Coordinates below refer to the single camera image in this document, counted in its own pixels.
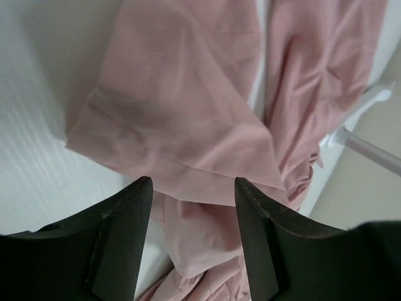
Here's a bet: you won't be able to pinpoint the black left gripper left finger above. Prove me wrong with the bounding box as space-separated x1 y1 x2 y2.
1 177 153 300

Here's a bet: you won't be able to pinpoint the white clothes rack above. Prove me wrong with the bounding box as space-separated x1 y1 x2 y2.
320 80 400 176

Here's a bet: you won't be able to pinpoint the pink trousers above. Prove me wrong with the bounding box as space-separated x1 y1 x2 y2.
66 1 388 300

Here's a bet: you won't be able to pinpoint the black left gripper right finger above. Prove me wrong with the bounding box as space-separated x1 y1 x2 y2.
235 177 400 300

